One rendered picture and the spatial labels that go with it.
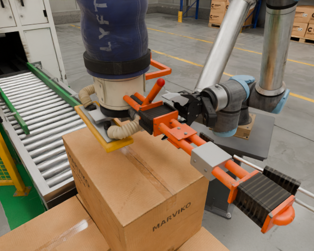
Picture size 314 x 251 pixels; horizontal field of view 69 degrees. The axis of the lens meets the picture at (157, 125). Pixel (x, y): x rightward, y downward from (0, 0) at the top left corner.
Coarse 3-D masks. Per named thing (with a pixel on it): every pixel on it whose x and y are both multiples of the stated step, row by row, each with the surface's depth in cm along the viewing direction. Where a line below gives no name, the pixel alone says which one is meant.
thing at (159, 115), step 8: (152, 104) 68; (160, 104) 70; (168, 104) 69; (144, 112) 67; (152, 112) 67; (160, 112) 67; (168, 112) 67; (176, 112) 65; (144, 120) 66; (152, 120) 62; (160, 120) 62; (168, 120) 64; (176, 120) 66; (144, 128) 66; (152, 128) 64
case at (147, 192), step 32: (96, 160) 95; (128, 160) 95; (160, 160) 95; (96, 192) 86; (128, 192) 81; (160, 192) 81; (192, 192) 88; (96, 224) 114; (128, 224) 71; (160, 224) 84; (192, 224) 103
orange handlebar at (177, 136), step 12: (156, 72) 95; (168, 72) 98; (168, 132) 59; (180, 132) 58; (192, 132) 58; (180, 144) 56; (216, 168) 48; (228, 168) 50; (240, 168) 48; (228, 180) 46; (288, 216) 39
